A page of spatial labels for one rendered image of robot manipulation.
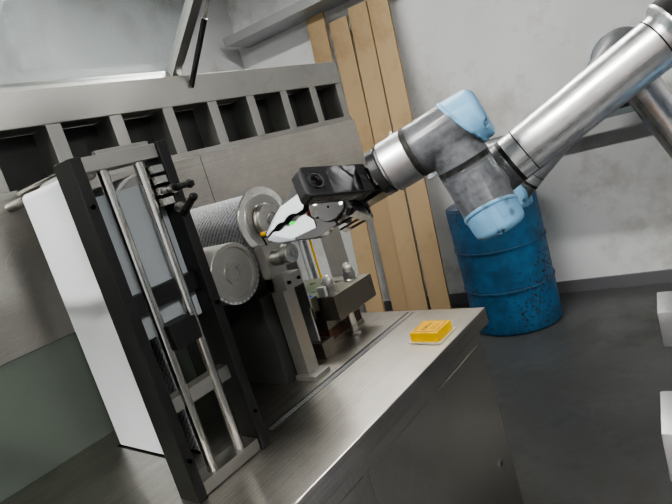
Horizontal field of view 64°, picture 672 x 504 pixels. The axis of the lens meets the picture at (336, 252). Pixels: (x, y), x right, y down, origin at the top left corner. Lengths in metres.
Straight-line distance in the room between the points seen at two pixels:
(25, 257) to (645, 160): 3.29
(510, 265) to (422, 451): 2.25
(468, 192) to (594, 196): 3.06
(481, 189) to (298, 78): 1.24
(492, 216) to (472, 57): 3.11
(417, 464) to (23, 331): 0.82
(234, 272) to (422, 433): 0.49
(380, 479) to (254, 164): 0.98
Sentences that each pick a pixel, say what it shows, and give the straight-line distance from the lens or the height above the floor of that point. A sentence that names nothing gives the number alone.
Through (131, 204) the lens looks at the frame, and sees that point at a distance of 0.88.
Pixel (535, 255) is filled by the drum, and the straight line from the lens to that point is 3.34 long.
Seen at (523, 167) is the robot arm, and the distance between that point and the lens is 0.86.
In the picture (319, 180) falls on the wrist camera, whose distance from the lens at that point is 0.71.
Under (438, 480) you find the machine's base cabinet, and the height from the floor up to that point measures 0.66.
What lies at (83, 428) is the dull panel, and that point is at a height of 0.94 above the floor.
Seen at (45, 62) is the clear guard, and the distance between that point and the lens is 1.37.
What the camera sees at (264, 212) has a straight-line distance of 1.15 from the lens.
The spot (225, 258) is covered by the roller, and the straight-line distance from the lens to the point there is 1.10.
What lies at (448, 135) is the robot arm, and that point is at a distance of 0.73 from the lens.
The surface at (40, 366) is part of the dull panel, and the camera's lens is 1.28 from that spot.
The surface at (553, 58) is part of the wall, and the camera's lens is 3.72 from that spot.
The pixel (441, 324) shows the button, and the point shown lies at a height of 0.92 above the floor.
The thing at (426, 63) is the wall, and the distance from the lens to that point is 3.91.
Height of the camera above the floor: 1.35
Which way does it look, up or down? 10 degrees down
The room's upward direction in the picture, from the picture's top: 17 degrees counter-clockwise
